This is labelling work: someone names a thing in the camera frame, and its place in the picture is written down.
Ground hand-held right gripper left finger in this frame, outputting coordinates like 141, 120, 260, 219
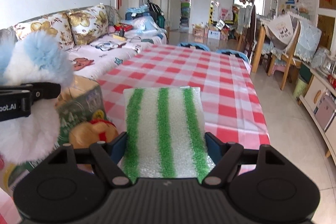
46, 131, 133, 188

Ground light blue lace chair cover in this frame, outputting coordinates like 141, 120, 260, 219
294, 22, 322, 62

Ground black backpack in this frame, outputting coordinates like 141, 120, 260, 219
147, 0, 164, 20

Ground wooden chair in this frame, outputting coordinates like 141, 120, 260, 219
270, 53, 302, 90

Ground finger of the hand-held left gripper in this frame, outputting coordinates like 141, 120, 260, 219
0, 82, 61, 106

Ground blue chair back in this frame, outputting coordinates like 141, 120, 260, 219
178, 42, 210, 51
216, 49, 250, 63

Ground red box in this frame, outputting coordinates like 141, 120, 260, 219
114, 23, 133, 31

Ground plastic storage drawers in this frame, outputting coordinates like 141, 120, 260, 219
181, 1, 192, 28

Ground blue storage bag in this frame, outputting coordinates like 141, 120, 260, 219
125, 6, 151, 21

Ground sofa with printed sheet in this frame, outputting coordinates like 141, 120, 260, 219
0, 5, 168, 75

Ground plastic wrapped blue bedding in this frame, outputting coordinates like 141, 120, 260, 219
131, 17, 160, 30

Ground printed cardboard box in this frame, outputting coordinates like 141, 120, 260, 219
0, 74, 126, 195

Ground brown plush bear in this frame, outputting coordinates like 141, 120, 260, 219
69, 119, 120, 172

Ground white printed cloth cover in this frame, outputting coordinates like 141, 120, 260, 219
262, 12, 301, 48

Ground red checked tablecloth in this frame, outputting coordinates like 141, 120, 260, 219
0, 44, 271, 224

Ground white sideboard cabinet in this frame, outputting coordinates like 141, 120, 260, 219
299, 67, 336, 159

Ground grey garment on chair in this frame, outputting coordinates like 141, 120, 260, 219
235, 5, 254, 30

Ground green plastic bin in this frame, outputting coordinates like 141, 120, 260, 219
293, 77, 309, 101

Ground green striped white cloth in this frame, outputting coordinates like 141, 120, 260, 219
119, 86, 217, 184

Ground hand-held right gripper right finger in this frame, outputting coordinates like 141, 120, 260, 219
201, 132, 286, 186

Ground floral sofa cushion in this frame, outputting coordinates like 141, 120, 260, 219
67, 5, 109, 46
13, 13, 75, 52

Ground cork board panel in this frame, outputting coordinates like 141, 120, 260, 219
318, 14, 336, 43

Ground white and blue fluffy plush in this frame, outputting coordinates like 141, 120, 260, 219
0, 30, 75, 164

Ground brown garment on chair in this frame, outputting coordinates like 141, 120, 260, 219
247, 5, 260, 38

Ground grey lace cushion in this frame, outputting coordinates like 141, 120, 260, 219
106, 6, 118, 28
0, 27, 19, 43

